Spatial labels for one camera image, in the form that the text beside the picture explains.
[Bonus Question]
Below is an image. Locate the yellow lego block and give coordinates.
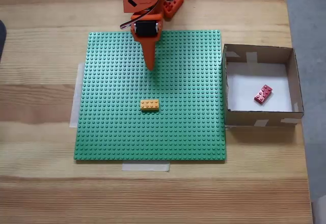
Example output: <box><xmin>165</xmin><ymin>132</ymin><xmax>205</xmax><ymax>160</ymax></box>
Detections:
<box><xmin>140</xmin><ymin>99</ymin><xmax>160</xmax><ymax>112</ymax></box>

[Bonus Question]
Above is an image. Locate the gripper servo cable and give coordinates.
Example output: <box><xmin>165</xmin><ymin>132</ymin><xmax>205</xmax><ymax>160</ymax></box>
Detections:
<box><xmin>119</xmin><ymin>0</ymin><xmax>161</xmax><ymax>30</ymax></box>

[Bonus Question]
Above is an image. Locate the wide masking tape strip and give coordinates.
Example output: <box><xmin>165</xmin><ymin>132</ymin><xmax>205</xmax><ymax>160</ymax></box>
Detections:
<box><xmin>69</xmin><ymin>61</ymin><xmax>86</xmax><ymax>128</ymax></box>

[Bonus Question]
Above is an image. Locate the green lego baseplate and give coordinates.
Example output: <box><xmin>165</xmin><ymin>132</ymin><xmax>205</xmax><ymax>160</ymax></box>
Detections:
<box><xmin>73</xmin><ymin>30</ymin><xmax>228</xmax><ymax>163</ymax></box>

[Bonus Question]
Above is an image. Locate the red lego block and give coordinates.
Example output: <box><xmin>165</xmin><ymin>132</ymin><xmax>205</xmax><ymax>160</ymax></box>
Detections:
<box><xmin>253</xmin><ymin>83</ymin><xmax>274</xmax><ymax>105</ymax></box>

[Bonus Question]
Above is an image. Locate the white paper box lining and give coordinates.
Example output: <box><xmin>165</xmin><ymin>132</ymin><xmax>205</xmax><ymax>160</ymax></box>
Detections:
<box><xmin>225</xmin><ymin>62</ymin><xmax>293</xmax><ymax>113</ymax></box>

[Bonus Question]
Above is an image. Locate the open cardboard box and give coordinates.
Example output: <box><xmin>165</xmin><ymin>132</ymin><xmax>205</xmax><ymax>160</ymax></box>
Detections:
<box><xmin>221</xmin><ymin>43</ymin><xmax>305</xmax><ymax>128</ymax></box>

